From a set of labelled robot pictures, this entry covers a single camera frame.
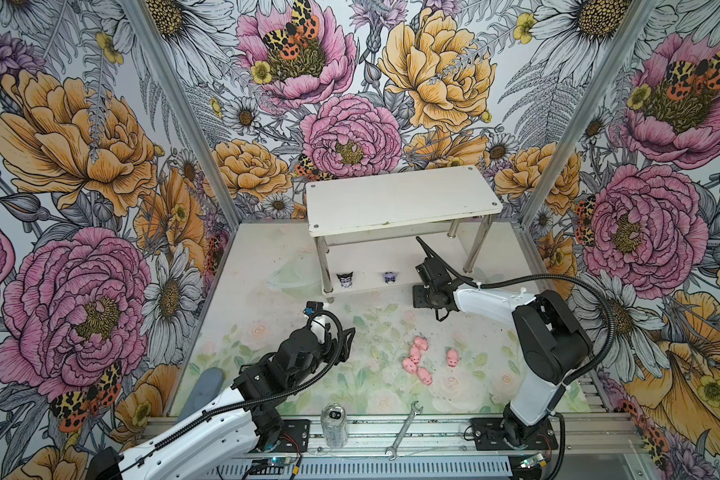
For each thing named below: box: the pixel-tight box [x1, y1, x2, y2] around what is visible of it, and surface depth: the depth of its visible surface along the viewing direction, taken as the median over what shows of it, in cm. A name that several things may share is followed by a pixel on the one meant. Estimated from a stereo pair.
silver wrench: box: [385, 401, 424, 461], surface depth 77 cm
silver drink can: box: [320, 402, 348, 449], surface depth 66 cm
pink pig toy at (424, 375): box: [416, 366, 433, 386], surface depth 85 cm
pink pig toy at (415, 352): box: [409, 336, 429, 365], surface depth 89 cm
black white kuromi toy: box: [336, 271, 353, 289], surface depth 93 cm
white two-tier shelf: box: [306, 165, 503, 304], surface depth 85 cm
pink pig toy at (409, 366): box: [402, 358, 418, 374], surface depth 85 cm
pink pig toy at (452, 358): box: [447, 348, 459, 368], surface depth 87 cm
